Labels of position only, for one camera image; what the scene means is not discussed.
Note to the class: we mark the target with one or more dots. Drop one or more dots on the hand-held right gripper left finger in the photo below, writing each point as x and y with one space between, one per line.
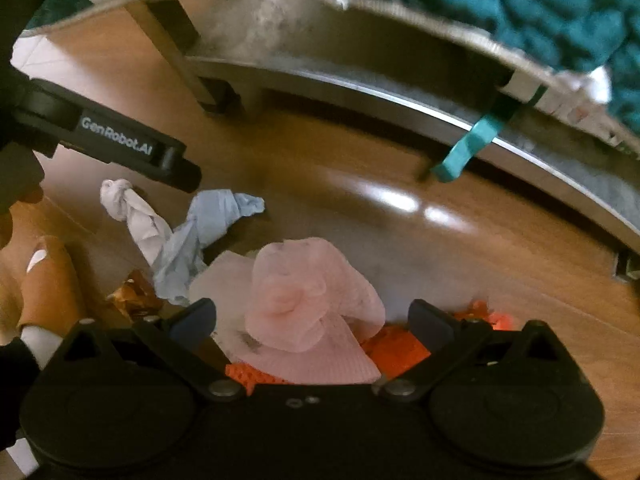
192 325

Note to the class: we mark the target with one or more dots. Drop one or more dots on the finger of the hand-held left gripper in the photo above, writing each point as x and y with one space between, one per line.
182 172

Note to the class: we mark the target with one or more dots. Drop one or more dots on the teal cream zigzag quilt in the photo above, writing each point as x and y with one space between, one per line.
500 0

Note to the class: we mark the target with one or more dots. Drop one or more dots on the blue tissue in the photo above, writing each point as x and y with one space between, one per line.
200 230

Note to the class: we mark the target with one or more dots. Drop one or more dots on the orange candy wrapper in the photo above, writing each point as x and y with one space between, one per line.
135 295

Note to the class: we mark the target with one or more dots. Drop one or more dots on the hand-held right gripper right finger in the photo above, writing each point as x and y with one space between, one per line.
430 327

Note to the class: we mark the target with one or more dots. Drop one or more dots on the twisted white tissue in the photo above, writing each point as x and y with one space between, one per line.
135 220

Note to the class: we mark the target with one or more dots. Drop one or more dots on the pink paper cloth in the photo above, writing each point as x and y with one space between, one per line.
300 300

